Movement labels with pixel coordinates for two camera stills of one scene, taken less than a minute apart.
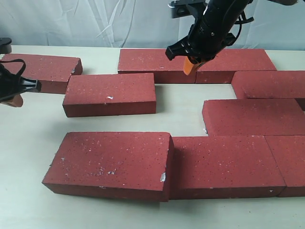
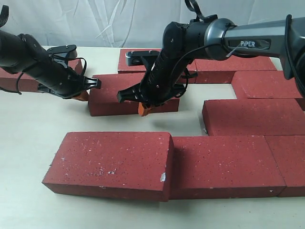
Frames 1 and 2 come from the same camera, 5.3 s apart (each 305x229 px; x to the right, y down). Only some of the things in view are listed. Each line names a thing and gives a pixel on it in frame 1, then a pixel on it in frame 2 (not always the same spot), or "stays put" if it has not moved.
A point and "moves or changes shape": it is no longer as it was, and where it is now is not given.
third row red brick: (253, 117) stays put
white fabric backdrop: (123, 24) stays put
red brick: (96, 95) moves or changes shape
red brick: (221, 167) stays put
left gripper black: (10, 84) to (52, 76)
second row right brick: (273, 84) stays put
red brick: (127, 165) stays put
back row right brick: (221, 68) stays put
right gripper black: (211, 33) to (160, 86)
